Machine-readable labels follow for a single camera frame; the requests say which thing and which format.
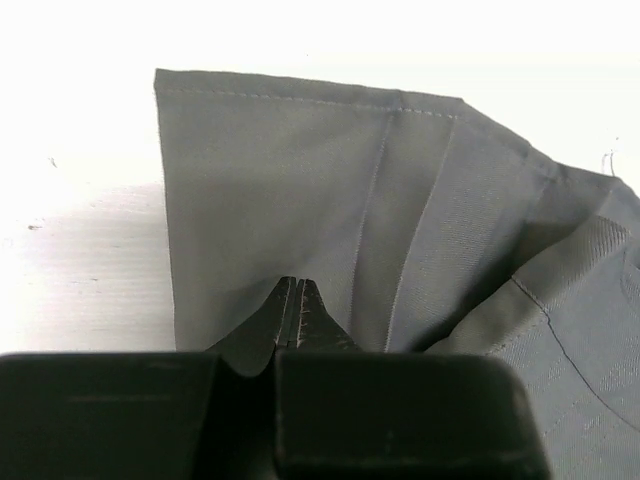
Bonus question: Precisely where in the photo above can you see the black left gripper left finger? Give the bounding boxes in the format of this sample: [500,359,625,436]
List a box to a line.
[206,277,294,376]

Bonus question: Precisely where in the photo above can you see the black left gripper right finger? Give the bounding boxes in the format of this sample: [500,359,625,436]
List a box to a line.
[289,279,360,352]

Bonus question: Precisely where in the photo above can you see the grey pleated skirt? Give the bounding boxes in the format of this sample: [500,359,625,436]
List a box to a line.
[155,70,639,479]

